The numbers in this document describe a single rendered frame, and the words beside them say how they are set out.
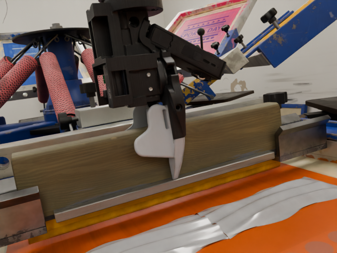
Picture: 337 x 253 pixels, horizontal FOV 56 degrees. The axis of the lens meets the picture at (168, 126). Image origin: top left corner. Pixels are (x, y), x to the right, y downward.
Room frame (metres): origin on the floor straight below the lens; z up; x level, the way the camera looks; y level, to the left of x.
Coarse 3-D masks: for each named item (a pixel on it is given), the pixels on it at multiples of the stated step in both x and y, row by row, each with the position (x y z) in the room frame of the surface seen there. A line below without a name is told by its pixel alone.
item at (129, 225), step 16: (160, 208) 0.38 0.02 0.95; (176, 208) 0.37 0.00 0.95; (96, 224) 0.36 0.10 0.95; (112, 224) 0.35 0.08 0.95; (128, 224) 0.35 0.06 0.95; (144, 224) 0.34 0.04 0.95; (160, 224) 0.34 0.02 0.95; (48, 240) 0.33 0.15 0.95; (64, 240) 0.33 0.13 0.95; (80, 240) 0.32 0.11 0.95; (96, 240) 0.32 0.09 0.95; (112, 240) 0.31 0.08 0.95; (224, 240) 0.28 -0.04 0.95
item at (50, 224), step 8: (272, 160) 0.46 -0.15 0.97; (248, 168) 0.44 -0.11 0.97; (216, 176) 0.42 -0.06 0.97; (224, 176) 0.42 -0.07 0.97; (192, 184) 0.40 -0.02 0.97; (160, 192) 0.38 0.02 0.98; (168, 192) 0.39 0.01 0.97; (136, 200) 0.37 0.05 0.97; (144, 200) 0.37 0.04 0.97; (112, 208) 0.36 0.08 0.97; (80, 216) 0.34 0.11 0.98; (88, 216) 0.34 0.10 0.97; (48, 224) 0.33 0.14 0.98; (56, 224) 0.33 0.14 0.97; (64, 224) 0.33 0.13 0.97
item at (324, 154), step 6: (330, 144) 0.47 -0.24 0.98; (336, 144) 0.46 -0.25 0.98; (324, 150) 0.48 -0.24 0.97; (330, 150) 0.47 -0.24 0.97; (336, 150) 0.46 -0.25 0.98; (306, 156) 0.51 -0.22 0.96; (312, 156) 0.50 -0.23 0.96; (318, 156) 0.49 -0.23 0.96; (324, 156) 0.48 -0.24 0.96; (330, 156) 0.47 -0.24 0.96; (336, 156) 0.46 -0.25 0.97; (336, 162) 0.46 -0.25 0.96
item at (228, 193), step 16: (256, 176) 0.45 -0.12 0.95; (272, 176) 0.44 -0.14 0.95; (288, 176) 0.43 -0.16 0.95; (304, 176) 0.42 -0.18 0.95; (320, 176) 0.42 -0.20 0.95; (208, 192) 0.41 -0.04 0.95; (224, 192) 0.41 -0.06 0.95; (240, 192) 0.40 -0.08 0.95; (256, 192) 0.39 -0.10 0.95; (192, 208) 0.37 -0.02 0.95; (304, 208) 0.33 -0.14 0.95; (320, 208) 0.32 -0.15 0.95; (336, 208) 0.32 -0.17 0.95; (272, 224) 0.30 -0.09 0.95; (288, 224) 0.30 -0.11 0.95; (304, 224) 0.29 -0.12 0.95; (320, 224) 0.29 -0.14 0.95; (336, 224) 0.29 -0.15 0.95; (240, 240) 0.28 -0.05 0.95; (256, 240) 0.28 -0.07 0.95; (272, 240) 0.27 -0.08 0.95; (288, 240) 0.27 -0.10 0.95; (304, 240) 0.27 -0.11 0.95
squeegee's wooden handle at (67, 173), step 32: (192, 128) 0.39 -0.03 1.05; (224, 128) 0.41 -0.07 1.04; (256, 128) 0.43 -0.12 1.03; (32, 160) 0.32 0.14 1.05; (64, 160) 0.33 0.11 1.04; (96, 160) 0.34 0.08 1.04; (128, 160) 0.36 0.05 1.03; (160, 160) 0.37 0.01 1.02; (192, 160) 0.39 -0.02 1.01; (224, 160) 0.41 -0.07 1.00; (64, 192) 0.33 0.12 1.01; (96, 192) 0.34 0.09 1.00
